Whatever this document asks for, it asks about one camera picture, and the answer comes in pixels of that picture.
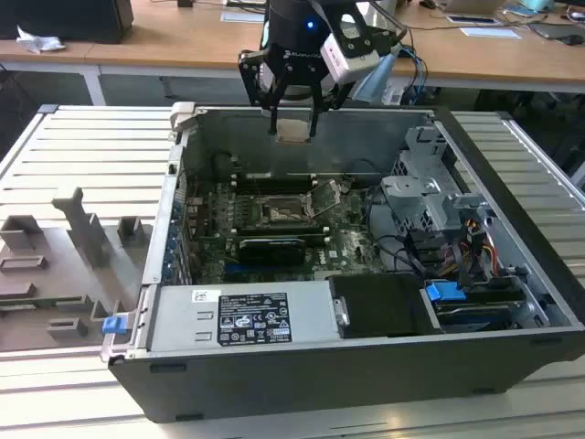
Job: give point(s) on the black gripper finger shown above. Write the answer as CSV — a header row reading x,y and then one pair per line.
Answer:
x,y
315,123
273,123

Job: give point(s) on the silver CPU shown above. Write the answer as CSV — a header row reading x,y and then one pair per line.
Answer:
x,y
294,130

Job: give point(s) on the black RAM slot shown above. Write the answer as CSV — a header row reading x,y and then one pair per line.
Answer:
x,y
274,186
274,190
274,178
274,182

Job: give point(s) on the CPU socket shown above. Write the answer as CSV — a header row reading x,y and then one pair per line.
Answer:
x,y
276,212

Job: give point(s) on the blue expansion slot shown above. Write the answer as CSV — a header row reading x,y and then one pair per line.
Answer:
x,y
274,270

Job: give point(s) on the green RAM stick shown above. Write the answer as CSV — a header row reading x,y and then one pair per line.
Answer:
x,y
283,231

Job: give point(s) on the wooden desk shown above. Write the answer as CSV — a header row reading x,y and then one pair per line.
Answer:
x,y
183,41

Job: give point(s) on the grey metal drive cage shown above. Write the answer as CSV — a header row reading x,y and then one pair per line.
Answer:
x,y
411,192

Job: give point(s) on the black graphics card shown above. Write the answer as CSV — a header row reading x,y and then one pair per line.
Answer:
x,y
269,251

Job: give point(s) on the green motherboard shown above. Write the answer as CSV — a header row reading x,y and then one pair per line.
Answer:
x,y
352,247

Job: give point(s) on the white sheet of paper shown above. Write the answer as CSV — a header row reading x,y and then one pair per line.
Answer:
x,y
489,33

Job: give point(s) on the black plastic shroud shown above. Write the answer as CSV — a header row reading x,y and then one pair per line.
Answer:
x,y
379,306

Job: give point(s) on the blue disk carrier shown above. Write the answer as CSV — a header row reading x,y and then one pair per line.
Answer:
x,y
441,291

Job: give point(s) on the grey power supply unit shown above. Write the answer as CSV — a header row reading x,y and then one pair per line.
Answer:
x,y
183,320

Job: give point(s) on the black box on desk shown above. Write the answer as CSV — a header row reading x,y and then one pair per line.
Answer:
x,y
68,18

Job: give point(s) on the black disk drive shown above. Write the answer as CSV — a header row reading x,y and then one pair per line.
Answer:
x,y
475,311

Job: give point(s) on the crumpled white paper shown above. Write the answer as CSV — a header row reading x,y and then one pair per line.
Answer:
x,y
39,41

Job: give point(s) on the grey parts rack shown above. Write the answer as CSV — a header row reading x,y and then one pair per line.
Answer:
x,y
68,274

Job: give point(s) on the black and grey PC case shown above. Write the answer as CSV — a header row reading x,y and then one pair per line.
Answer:
x,y
320,379

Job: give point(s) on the blue case latch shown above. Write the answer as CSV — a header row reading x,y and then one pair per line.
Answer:
x,y
114,324

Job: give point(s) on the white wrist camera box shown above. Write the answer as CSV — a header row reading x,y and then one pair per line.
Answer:
x,y
349,59

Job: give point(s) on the black camera bracket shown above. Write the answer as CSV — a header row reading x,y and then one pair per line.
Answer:
x,y
375,39

